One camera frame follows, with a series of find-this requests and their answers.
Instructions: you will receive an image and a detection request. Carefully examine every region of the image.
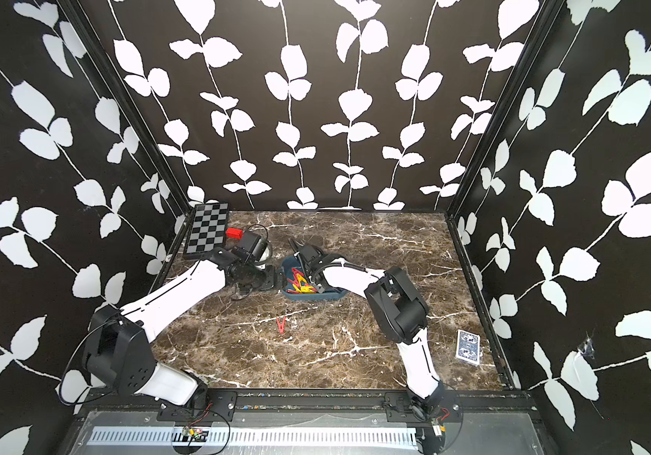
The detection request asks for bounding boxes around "blue playing card deck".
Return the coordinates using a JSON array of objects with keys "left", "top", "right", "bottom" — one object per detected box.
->
[{"left": 455, "top": 330, "right": 481, "bottom": 366}]

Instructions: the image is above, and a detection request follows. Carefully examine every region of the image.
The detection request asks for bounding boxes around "teal plastic storage box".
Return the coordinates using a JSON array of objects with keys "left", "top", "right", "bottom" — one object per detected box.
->
[{"left": 281, "top": 256, "right": 347, "bottom": 301}]

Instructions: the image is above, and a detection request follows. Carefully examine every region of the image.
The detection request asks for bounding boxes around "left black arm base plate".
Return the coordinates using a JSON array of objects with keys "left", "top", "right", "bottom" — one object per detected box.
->
[{"left": 157, "top": 389, "right": 237, "bottom": 426}]

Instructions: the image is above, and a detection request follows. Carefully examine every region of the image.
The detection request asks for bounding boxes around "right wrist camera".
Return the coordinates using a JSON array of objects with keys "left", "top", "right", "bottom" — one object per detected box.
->
[{"left": 289, "top": 238, "right": 306, "bottom": 267}]

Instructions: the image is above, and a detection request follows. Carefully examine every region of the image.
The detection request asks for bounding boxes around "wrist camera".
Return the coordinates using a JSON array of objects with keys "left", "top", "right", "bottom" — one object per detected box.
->
[
  {"left": 289, "top": 238, "right": 306, "bottom": 267},
  {"left": 234, "top": 231, "right": 270, "bottom": 263}
]

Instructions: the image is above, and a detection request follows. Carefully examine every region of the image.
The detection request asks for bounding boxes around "white perforated rail strip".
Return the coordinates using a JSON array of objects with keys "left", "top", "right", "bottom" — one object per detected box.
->
[{"left": 84, "top": 427, "right": 417, "bottom": 449}]

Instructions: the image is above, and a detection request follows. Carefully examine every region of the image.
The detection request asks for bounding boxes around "small circuit board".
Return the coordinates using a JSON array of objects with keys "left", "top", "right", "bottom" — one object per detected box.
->
[{"left": 173, "top": 427, "right": 209, "bottom": 447}]

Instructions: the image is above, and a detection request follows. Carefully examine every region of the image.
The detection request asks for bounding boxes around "black white checkerboard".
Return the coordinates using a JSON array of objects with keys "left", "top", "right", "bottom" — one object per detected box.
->
[{"left": 182, "top": 202, "right": 230, "bottom": 260}]

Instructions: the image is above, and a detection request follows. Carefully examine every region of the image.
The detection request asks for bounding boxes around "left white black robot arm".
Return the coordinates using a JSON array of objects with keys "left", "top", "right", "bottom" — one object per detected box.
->
[{"left": 73, "top": 248, "right": 284, "bottom": 406}]

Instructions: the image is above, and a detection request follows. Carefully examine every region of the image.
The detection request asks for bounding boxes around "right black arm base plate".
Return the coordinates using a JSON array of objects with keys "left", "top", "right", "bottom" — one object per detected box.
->
[{"left": 383, "top": 391, "right": 463, "bottom": 425}]

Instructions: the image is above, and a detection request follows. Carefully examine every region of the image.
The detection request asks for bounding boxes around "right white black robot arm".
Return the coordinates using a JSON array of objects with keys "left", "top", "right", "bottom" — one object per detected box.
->
[{"left": 295, "top": 244, "right": 446, "bottom": 416}]

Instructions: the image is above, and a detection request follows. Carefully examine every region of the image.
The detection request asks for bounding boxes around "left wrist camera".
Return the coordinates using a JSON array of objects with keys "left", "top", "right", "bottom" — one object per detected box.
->
[{"left": 234, "top": 231, "right": 270, "bottom": 263}]

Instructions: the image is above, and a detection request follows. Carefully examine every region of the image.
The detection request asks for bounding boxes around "small red block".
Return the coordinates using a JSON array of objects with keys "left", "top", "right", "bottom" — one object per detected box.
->
[{"left": 226, "top": 227, "right": 244, "bottom": 240}]

